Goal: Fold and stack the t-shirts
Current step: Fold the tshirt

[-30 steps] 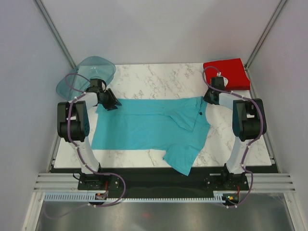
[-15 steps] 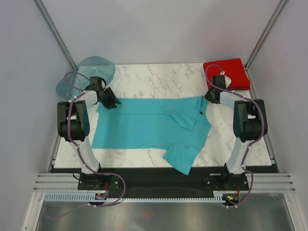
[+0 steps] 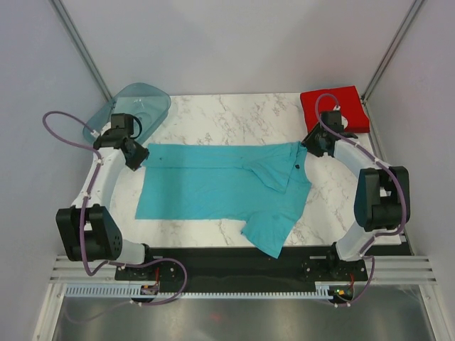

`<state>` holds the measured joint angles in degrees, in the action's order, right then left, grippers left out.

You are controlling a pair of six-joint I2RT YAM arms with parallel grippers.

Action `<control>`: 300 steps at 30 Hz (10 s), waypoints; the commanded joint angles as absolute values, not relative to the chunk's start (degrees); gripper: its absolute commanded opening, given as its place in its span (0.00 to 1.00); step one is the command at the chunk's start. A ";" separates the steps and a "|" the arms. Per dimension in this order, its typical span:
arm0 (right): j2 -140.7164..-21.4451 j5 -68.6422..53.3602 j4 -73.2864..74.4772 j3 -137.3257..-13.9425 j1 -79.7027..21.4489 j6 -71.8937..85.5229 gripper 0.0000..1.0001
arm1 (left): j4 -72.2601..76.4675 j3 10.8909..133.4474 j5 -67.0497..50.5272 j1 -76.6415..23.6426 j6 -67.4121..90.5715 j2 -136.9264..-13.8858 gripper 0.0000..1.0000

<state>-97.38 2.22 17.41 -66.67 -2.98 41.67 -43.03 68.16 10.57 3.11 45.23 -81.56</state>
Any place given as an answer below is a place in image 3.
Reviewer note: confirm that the aluminium corner post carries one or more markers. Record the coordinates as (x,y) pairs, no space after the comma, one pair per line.
(71,29)
(400,34)

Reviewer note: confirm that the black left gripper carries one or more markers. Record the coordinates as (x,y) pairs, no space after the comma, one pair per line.
(143,154)

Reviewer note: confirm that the folded red t shirt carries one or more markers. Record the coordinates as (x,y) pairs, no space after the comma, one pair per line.
(345,97)

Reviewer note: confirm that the left aluminium corner post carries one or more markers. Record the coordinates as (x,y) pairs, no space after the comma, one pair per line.
(71,29)

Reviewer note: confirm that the aluminium frame rail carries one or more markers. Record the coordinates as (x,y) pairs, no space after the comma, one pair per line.
(386,270)

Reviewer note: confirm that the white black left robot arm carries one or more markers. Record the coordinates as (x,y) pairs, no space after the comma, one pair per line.
(87,229)

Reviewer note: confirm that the teal transparent plastic bin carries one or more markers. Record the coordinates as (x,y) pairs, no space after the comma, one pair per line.
(148,103)

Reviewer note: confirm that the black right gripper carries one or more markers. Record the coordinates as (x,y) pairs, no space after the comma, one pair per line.
(308,141)

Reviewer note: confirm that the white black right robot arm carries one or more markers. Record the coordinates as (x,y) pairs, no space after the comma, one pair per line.
(382,199)

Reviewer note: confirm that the white slotted cable duct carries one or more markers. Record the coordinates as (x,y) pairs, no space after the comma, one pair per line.
(143,292)

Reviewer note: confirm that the teal t shirt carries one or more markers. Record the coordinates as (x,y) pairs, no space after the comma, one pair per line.
(264,186)

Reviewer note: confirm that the right aluminium corner post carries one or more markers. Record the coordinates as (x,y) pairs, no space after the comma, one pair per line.
(400,34)

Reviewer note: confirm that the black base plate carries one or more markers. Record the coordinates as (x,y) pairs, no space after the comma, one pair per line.
(244,268)

